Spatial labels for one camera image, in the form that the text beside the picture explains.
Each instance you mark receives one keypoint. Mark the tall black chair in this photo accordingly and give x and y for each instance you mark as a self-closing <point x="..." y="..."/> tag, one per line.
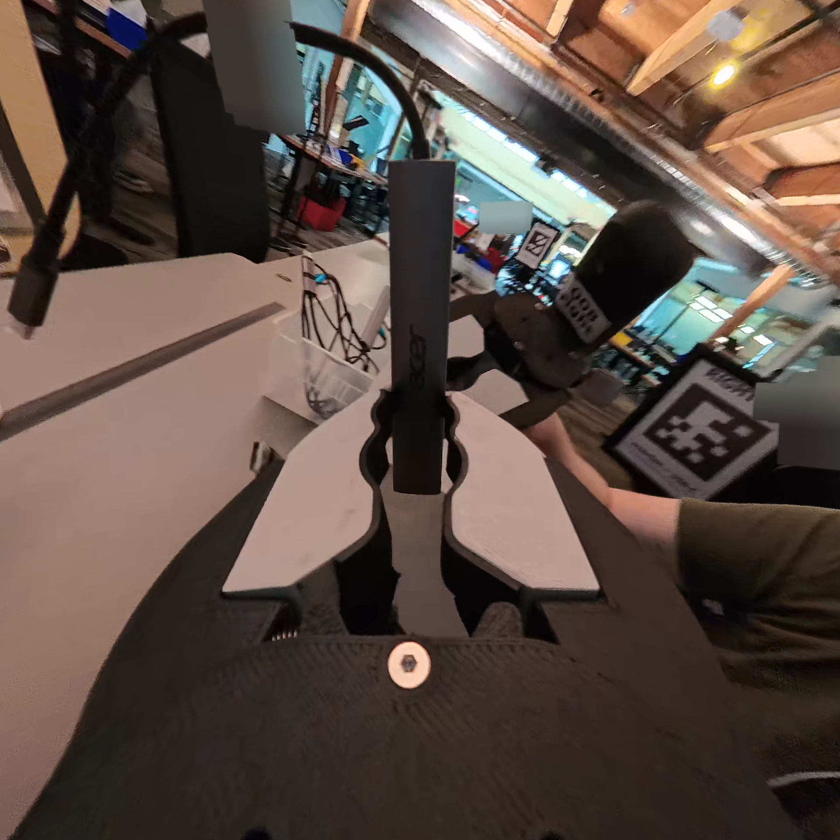
<point x="210" y="197"/>

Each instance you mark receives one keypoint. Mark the ceiling lamp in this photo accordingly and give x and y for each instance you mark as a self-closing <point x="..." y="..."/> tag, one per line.
<point x="723" y="74"/>

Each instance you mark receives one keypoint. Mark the clear plastic box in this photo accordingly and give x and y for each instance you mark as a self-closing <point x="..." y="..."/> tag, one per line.
<point x="289" y="367"/>

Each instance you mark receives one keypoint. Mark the dark grey usb hub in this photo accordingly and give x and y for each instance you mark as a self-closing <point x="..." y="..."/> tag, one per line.
<point x="420" y="295"/>

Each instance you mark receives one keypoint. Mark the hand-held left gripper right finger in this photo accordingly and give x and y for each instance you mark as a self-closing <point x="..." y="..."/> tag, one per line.
<point x="518" y="512"/>

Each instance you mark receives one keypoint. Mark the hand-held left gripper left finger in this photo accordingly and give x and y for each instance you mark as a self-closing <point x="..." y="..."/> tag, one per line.
<point x="308" y="505"/>

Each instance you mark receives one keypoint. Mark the small marker sign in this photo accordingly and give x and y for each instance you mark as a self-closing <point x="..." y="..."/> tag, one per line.
<point x="538" y="244"/>

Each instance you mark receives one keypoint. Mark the red crate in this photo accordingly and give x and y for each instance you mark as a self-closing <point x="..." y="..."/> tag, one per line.
<point x="323" y="215"/>

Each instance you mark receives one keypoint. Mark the black framed marker sign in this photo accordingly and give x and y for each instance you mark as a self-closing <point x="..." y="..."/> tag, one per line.
<point x="695" y="433"/>

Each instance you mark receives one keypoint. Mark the person's right forearm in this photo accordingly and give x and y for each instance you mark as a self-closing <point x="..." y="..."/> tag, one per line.
<point x="646" y="525"/>

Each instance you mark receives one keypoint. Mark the person's right hand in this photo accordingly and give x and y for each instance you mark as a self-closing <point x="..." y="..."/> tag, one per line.
<point x="558" y="441"/>

